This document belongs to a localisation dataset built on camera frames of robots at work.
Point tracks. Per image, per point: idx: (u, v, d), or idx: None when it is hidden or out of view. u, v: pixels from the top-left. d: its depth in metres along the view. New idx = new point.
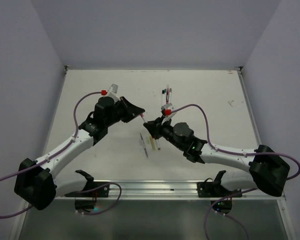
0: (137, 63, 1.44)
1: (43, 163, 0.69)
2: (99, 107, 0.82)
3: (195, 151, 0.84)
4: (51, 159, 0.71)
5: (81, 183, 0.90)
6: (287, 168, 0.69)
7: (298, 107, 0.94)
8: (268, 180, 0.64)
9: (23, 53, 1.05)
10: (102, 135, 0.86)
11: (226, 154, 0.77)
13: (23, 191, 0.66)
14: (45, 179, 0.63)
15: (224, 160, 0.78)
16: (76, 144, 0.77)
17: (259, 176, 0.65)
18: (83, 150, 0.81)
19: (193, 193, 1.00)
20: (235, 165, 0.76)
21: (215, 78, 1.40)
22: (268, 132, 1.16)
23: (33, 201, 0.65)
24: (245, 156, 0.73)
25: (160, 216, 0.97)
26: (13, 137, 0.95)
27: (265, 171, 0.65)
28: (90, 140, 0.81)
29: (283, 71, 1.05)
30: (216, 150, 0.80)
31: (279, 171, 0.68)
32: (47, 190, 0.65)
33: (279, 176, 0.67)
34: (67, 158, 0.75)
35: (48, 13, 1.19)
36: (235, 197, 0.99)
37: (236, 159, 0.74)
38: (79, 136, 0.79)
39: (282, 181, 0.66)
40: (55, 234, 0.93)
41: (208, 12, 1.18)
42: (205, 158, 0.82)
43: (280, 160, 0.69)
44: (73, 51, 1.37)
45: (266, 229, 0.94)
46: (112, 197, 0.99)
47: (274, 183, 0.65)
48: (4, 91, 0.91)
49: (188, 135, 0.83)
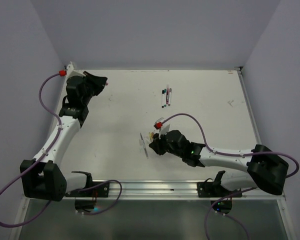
0: (137, 63, 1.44)
1: (43, 157, 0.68)
2: (71, 89, 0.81)
3: (194, 156, 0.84)
4: (49, 151, 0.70)
5: (82, 180, 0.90)
6: (286, 166, 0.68)
7: (298, 107, 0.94)
8: (267, 179, 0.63)
9: (24, 53, 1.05)
10: (85, 114, 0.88)
11: (224, 157, 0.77)
13: (35, 191, 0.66)
14: (52, 170, 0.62)
15: (223, 163, 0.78)
16: (65, 130, 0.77)
17: (258, 177, 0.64)
18: (73, 134, 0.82)
19: (193, 193, 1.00)
20: (233, 165, 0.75)
21: (215, 78, 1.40)
22: (268, 132, 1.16)
23: (49, 195, 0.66)
24: (242, 156, 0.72)
25: (160, 216, 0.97)
26: (13, 137, 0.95)
27: (264, 171, 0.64)
28: (76, 123, 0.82)
29: (283, 71, 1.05)
30: (214, 153, 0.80)
31: (278, 169, 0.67)
32: (58, 180, 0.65)
33: (278, 174, 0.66)
34: (62, 145, 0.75)
35: (48, 13, 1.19)
36: (235, 197, 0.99)
37: (234, 160, 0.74)
38: (65, 122, 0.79)
39: (282, 179, 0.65)
40: (55, 234, 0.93)
41: (208, 12, 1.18)
42: (205, 162, 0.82)
43: (277, 158, 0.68)
44: (73, 51, 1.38)
45: (266, 229, 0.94)
46: (112, 197, 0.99)
47: (274, 183, 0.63)
48: (4, 91, 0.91)
49: (179, 140, 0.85)
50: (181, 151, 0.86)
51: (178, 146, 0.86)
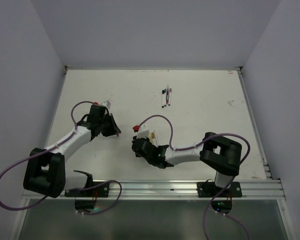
0: (137, 63, 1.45)
1: (53, 149, 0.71)
2: (97, 107, 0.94)
3: (161, 158, 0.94)
4: (59, 146, 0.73)
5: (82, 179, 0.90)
6: (239, 147, 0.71)
7: (298, 107, 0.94)
8: (219, 164, 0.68)
9: (24, 53, 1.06)
10: (97, 132, 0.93)
11: (181, 152, 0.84)
13: (34, 181, 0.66)
14: (58, 161, 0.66)
15: (184, 157, 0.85)
16: (79, 135, 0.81)
17: (211, 163, 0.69)
18: (82, 143, 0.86)
19: (193, 192, 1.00)
20: (193, 157, 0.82)
21: (215, 78, 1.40)
22: (268, 132, 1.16)
23: (45, 190, 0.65)
24: (196, 147, 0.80)
25: (160, 216, 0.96)
26: (13, 137, 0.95)
27: (216, 157, 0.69)
28: (88, 134, 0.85)
29: (283, 71, 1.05)
30: (175, 150, 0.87)
31: (232, 151, 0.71)
32: (60, 175, 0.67)
33: (232, 156, 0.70)
34: (72, 147, 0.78)
35: (48, 14, 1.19)
36: (235, 197, 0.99)
37: (190, 152, 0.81)
38: (80, 129, 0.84)
39: (236, 160, 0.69)
40: (55, 234, 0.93)
41: (208, 12, 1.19)
42: (171, 161, 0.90)
43: (227, 141, 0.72)
44: (73, 51, 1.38)
45: (265, 230, 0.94)
46: (112, 197, 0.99)
47: (228, 165, 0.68)
48: (4, 91, 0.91)
49: (143, 148, 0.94)
50: (148, 156, 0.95)
51: (145, 153, 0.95)
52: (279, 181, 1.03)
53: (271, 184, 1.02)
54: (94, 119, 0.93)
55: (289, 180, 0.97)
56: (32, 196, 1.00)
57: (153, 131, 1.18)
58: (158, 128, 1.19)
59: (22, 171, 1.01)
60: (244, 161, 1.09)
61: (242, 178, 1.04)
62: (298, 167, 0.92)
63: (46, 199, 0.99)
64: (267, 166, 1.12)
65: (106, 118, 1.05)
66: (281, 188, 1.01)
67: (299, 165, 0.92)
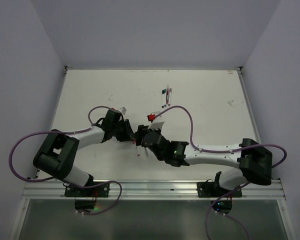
0: (137, 62, 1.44)
1: (70, 134, 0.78)
2: (111, 112, 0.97)
3: (178, 156, 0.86)
4: (76, 134, 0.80)
5: (83, 175, 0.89)
6: (271, 157, 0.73)
7: (298, 107, 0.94)
8: (258, 174, 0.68)
9: (23, 53, 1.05)
10: (109, 136, 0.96)
11: (212, 155, 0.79)
13: (45, 158, 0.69)
14: (74, 143, 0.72)
15: (211, 160, 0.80)
16: (95, 130, 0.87)
17: (250, 172, 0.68)
18: (94, 142, 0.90)
19: (193, 193, 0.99)
20: (224, 162, 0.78)
21: (215, 78, 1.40)
22: (267, 132, 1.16)
23: (53, 170, 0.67)
24: (231, 152, 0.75)
25: (160, 216, 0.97)
26: (13, 137, 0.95)
27: (255, 166, 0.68)
28: (100, 134, 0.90)
29: (283, 71, 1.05)
30: (200, 151, 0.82)
31: (267, 161, 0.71)
32: (70, 158, 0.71)
33: (267, 166, 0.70)
34: (86, 139, 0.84)
35: (48, 13, 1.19)
36: (236, 197, 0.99)
37: (223, 157, 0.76)
38: (96, 126, 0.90)
39: (270, 170, 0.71)
40: (55, 234, 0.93)
41: (208, 12, 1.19)
42: (190, 161, 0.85)
43: (264, 150, 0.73)
44: (73, 51, 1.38)
45: (266, 230, 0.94)
46: (112, 197, 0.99)
47: (265, 176, 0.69)
48: (4, 91, 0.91)
49: (159, 142, 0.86)
50: (163, 153, 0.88)
51: (159, 149, 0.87)
52: (279, 181, 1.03)
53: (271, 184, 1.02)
54: (108, 123, 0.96)
55: (289, 180, 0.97)
56: (32, 196, 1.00)
57: None
58: None
59: (22, 171, 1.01)
60: None
61: None
62: (298, 167, 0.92)
63: (47, 199, 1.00)
64: None
65: (120, 123, 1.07)
66: (281, 188, 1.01)
67: (298, 164, 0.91)
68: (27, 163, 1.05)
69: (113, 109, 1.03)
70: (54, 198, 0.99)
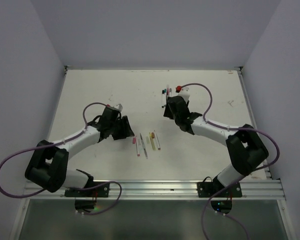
0: (136, 62, 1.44)
1: (60, 144, 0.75)
2: (108, 110, 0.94)
3: (188, 121, 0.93)
4: (66, 142, 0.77)
5: (82, 178, 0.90)
6: (265, 153, 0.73)
7: (298, 107, 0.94)
8: (239, 153, 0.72)
9: (23, 53, 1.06)
10: (106, 135, 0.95)
11: (212, 128, 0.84)
13: (37, 172, 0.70)
14: (62, 155, 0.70)
15: (211, 133, 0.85)
16: (87, 134, 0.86)
17: (232, 148, 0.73)
18: (89, 144, 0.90)
19: (193, 193, 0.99)
20: (219, 137, 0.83)
21: (215, 78, 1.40)
22: (267, 132, 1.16)
23: (45, 183, 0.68)
24: (228, 130, 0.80)
25: (160, 216, 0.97)
26: (13, 137, 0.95)
27: (240, 146, 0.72)
28: (97, 135, 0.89)
29: (283, 70, 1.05)
30: (206, 122, 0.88)
31: (256, 152, 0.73)
32: (62, 169, 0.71)
33: (253, 155, 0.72)
34: (78, 145, 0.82)
35: (48, 13, 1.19)
36: (235, 197, 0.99)
37: (219, 132, 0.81)
38: (89, 129, 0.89)
39: (255, 161, 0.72)
40: (55, 234, 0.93)
41: (208, 12, 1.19)
42: (195, 128, 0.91)
43: (259, 143, 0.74)
44: (73, 51, 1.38)
45: (266, 230, 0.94)
46: (112, 197, 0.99)
47: (245, 161, 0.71)
48: (4, 91, 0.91)
49: (178, 103, 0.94)
50: (178, 114, 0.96)
51: (176, 110, 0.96)
52: (279, 181, 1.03)
53: (271, 184, 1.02)
54: (105, 121, 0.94)
55: (289, 180, 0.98)
56: (32, 196, 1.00)
57: (153, 131, 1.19)
58: (159, 128, 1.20)
59: (22, 171, 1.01)
60: None
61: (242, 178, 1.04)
62: (298, 167, 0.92)
63: (47, 199, 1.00)
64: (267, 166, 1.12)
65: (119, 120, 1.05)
66: (281, 188, 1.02)
67: (298, 164, 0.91)
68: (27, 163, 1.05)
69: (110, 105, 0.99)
70: (54, 197, 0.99)
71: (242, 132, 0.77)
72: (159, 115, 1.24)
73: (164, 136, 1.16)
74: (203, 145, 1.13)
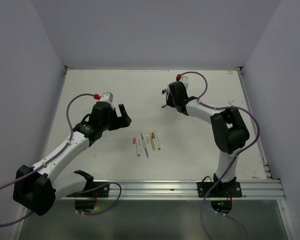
0: (136, 62, 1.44)
1: (40, 168, 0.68)
2: (98, 108, 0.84)
3: (184, 102, 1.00)
4: (48, 164, 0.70)
5: (75, 187, 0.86)
6: (246, 134, 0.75)
7: (298, 107, 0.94)
8: (220, 129, 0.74)
9: (23, 53, 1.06)
10: (97, 137, 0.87)
11: (202, 107, 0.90)
13: (23, 198, 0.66)
14: (43, 184, 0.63)
15: (200, 112, 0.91)
16: (72, 146, 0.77)
17: (215, 124, 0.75)
18: (79, 152, 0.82)
19: (193, 193, 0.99)
20: (207, 116, 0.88)
21: (215, 78, 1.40)
22: (267, 132, 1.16)
23: (34, 208, 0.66)
24: (215, 109, 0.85)
25: (160, 216, 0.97)
26: (13, 137, 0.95)
27: (222, 123, 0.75)
28: (86, 141, 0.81)
29: (283, 70, 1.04)
30: (198, 102, 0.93)
31: (238, 132, 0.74)
32: (47, 194, 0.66)
33: (235, 134, 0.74)
34: (64, 162, 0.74)
35: (48, 13, 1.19)
36: (235, 197, 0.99)
37: (207, 111, 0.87)
38: (75, 138, 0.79)
39: (235, 140, 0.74)
40: (55, 234, 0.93)
41: (208, 12, 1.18)
42: (188, 109, 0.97)
43: (242, 124, 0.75)
44: (73, 51, 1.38)
45: (266, 230, 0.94)
46: (112, 197, 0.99)
47: (225, 137, 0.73)
48: (4, 91, 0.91)
49: (176, 86, 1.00)
50: (175, 97, 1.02)
51: (174, 92, 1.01)
52: (279, 181, 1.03)
53: (271, 184, 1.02)
54: (96, 120, 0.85)
55: (289, 180, 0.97)
56: None
57: (153, 131, 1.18)
58: (159, 128, 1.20)
59: None
60: (244, 162, 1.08)
61: (242, 178, 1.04)
62: (298, 167, 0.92)
63: None
64: (267, 166, 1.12)
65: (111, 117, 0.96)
66: (281, 188, 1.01)
67: (298, 164, 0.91)
68: (27, 163, 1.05)
69: (100, 101, 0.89)
70: None
71: (229, 113, 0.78)
72: (159, 115, 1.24)
73: (164, 136, 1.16)
74: (203, 145, 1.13)
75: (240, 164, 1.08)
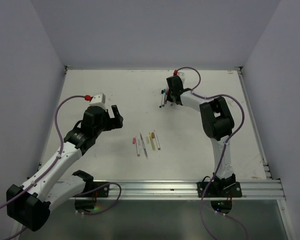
0: (137, 63, 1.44)
1: (30, 188, 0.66)
2: (89, 115, 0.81)
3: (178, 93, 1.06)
4: (37, 182, 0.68)
5: (71, 193, 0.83)
6: (231, 122, 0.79)
7: (299, 106, 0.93)
8: (206, 117, 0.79)
9: (23, 53, 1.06)
10: (90, 145, 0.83)
11: (193, 97, 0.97)
13: (17, 215, 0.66)
14: (33, 204, 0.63)
15: (192, 102, 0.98)
16: (62, 161, 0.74)
17: (202, 112, 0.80)
18: (72, 163, 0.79)
19: (192, 192, 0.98)
20: (197, 105, 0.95)
21: (215, 78, 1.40)
22: (267, 132, 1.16)
23: (28, 225, 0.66)
24: (204, 99, 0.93)
25: (160, 216, 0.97)
26: (12, 137, 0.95)
27: (209, 112, 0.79)
28: (78, 152, 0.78)
29: (283, 69, 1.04)
30: (191, 93, 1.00)
31: (223, 120, 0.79)
32: (39, 212, 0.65)
33: (220, 122, 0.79)
34: (55, 177, 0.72)
35: (48, 13, 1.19)
36: (235, 197, 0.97)
37: (197, 100, 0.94)
38: (65, 150, 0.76)
39: (220, 127, 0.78)
40: (56, 234, 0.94)
41: (208, 11, 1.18)
42: (182, 100, 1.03)
43: (228, 113, 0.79)
44: (73, 51, 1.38)
45: (266, 230, 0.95)
46: (112, 197, 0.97)
47: (211, 125, 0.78)
48: (4, 91, 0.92)
49: (172, 78, 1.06)
50: (171, 89, 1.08)
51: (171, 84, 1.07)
52: (279, 181, 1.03)
53: (271, 184, 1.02)
54: (88, 128, 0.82)
55: (289, 180, 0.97)
56: None
57: (153, 131, 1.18)
58: (159, 127, 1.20)
59: (22, 171, 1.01)
60: (244, 161, 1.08)
61: (242, 178, 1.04)
62: (298, 167, 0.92)
63: None
64: (267, 166, 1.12)
65: (105, 122, 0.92)
66: (281, 188, 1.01)
67: (298, 164, 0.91)
68: (28, 163, 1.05)
69: (92, 107, 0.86)
70: None
71: (217, 102, 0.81)
72: (159, 115, 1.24)
73: (164, 136, 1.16)
74: (203, 144, 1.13)
75: (240, 164, 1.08)
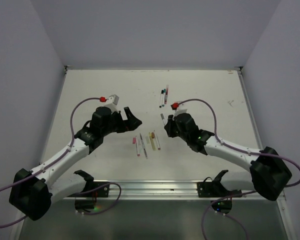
0: (136, 62, 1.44)
1: (38, 173, 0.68)
2: (96, 116, 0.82)
3: (200, 141, 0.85)
4: (46, 169, 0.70)
5: (72, 189, 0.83)
6: (289, 175, 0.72)
7: (299, 106, 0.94)
8: (266, 181, 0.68)
9: (23, 53, 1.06)
10: (98, 144, 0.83)
11: (230, 150, 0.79)
13: (18, 201, 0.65)
14: (39, 190, 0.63)
15: (227, 155, 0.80)
16: (72, 154, 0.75)
17: (258, 176, 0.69)
18: (79, 159, 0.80)
19: (193, 193, 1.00)
20: (239, 162, 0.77)
21: (215, 78, 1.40)
22: (267, 132, 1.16)
23: (28, 212, 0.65)
24: (249, 154, 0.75)
25: (160, 216, 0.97)
26: (12, 136, 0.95)
27: (266, 174, 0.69)
28: (86, 149, 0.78)
29: (284, 69, 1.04)
30: (221, 144, 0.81)
31: (282, 176, 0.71)
32: (43, 200, 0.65)
33: (278, 180, 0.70)
34: (62, 168, 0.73)
35: (48, 13, 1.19)
36: (235, 197, 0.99)
37: (239, 156, 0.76)
38: (76, 144, 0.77)
39: (281, 186, 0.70)
40: (56, 234, 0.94)
41: (208, 11, 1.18)
42: (209, 150, 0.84)
43: (282, 166, 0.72)
44: (73, 50, 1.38)
45: (267, 230, 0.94)
46: (112, 197, 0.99)
47: (272, 187, 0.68)
48: (4, 91, 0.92)
49: (187, 123, 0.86)
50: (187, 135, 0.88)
51: (186, 129, 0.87)
52: None
53: None
54: (97, 128, 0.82)
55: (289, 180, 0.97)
56: None
57: (153, 131, 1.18)
58: (159, 128, 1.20)
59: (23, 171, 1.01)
60: None
61: None
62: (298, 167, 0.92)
63: None
64: None
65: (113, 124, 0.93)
66: None
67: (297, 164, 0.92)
68: (28, 163, 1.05)
69: (100, 108, 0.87)
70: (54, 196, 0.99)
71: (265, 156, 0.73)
72: (158, 115, 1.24)
73: (164, 137, 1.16)
74: None
75: None
